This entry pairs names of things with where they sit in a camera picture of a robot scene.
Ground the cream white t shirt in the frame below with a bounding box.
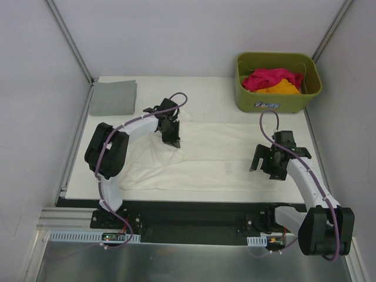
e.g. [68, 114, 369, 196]
[120, 114, 288, 192]

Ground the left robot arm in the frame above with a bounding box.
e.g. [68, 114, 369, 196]
[84, 98, 180, 229]

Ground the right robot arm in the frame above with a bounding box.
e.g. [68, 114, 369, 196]
[250, 130, 355, 260]

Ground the olive green plastic bin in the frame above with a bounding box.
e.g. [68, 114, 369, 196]
[234, 52, 322, 113]

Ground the folded grey t shirt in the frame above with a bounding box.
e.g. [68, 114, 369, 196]
[89, 80, 137, 116]

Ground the orange t shirt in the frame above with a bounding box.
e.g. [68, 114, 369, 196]
[256, 79, 300, 95]

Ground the magenta pink t shirt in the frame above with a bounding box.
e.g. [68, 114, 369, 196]
[241, 68, 304, 93]

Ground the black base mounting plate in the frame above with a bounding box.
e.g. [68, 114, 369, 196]
[90, 201, 284, 246]

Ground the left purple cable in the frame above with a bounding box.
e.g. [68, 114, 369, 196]
[95, 92, 189, 250]

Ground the right white cable duct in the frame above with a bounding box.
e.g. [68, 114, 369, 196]
[246, 234, 287, 247]

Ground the white cable duct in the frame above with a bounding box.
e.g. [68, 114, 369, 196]
[246, 234, 287, 247]
[49, 230, 141, 244]

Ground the left white cable duct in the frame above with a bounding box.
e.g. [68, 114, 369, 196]
[49, 230, 141, 244]

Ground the aluminium frame rail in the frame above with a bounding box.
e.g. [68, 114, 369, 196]
[36, 205, 98, 236]

